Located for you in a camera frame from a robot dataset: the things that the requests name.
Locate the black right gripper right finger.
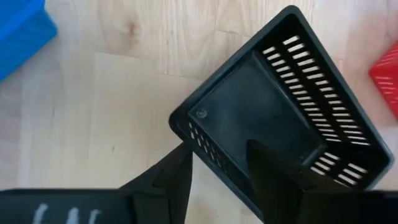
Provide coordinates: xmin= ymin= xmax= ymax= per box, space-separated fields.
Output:
xmin=247 ymin=139 xmax=354 ymax=224

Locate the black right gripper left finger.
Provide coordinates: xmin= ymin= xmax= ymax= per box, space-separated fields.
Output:
xmin=119 ymin=142 xmax=194 ymax=224

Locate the black slotted plastic basket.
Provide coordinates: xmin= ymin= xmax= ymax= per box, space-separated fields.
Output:
xmin=169 ymin=4 xmax=395 ymax=222

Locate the red slotted plastic basket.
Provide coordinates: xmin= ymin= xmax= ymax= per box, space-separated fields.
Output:
xmin=368 ymin=42 xmax=398 ymax=121

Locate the blue slotted plastic basket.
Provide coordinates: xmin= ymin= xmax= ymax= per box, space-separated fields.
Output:
xmin=0 ymin=0 xmax=59 ymax=82

